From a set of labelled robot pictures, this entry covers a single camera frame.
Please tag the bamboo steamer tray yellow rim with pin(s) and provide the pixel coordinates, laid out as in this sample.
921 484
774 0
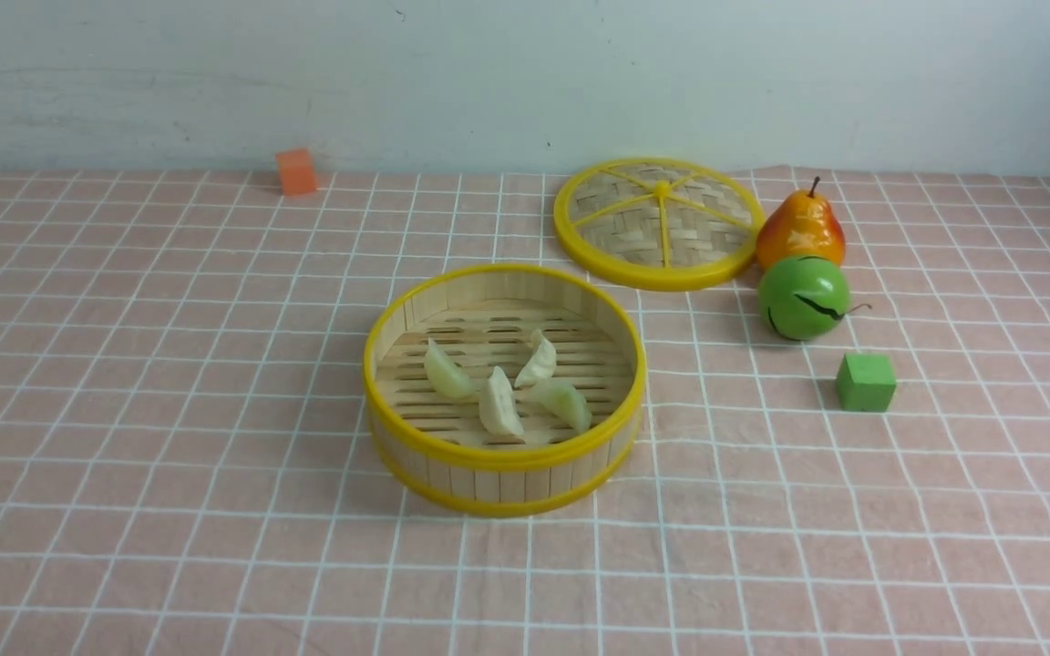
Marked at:
483 316

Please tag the white dumpling bottom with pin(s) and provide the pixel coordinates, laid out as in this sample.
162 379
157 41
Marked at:
497 406

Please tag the orange yellow toy pear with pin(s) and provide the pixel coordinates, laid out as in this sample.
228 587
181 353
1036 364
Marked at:
803 225

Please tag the pale green dumpling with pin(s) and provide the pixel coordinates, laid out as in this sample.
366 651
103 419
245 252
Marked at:
446 377

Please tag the woven bamboo steamer lid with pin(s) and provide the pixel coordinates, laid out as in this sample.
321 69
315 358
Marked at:
657 224

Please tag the white dumpling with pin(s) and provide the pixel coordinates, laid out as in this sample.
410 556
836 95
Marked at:
542 363
497 406

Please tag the green toy apple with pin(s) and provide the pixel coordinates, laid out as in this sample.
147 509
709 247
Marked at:
800 298

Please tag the pink checkered tablecloth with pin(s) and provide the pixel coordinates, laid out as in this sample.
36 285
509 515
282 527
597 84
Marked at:
185 468

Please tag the orange foam cube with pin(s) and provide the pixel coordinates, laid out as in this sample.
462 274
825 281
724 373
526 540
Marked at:
296 172

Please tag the light green dumpling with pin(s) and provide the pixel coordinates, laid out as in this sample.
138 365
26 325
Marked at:
562 399

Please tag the green foam cube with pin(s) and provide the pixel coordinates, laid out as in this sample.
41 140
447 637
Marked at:
865 382

